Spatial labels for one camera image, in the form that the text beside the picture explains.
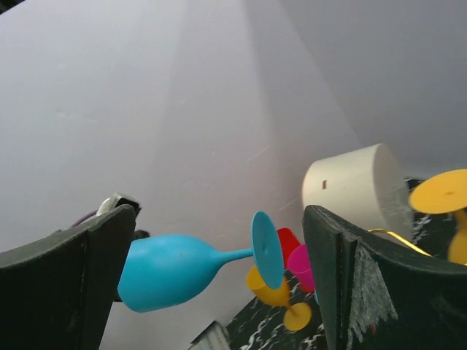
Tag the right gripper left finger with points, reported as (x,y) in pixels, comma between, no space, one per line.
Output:
(57,292)

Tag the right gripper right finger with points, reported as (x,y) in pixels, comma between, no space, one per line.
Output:
(375,294)

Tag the teal wine glass back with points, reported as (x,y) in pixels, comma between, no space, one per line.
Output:
(168,270)

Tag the yellow wine glass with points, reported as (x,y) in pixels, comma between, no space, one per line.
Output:
(443,194)
(297,315)

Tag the pink wine glass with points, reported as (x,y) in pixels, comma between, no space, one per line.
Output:
(299,265)

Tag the red wine glass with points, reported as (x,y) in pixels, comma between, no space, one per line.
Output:
(288,242)

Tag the white cylindrical box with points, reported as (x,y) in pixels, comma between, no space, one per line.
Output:
(365,187)

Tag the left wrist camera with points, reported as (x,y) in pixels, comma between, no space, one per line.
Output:
(110,203)

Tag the gold wire glass rack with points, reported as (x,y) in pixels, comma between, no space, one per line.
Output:
(401,239)

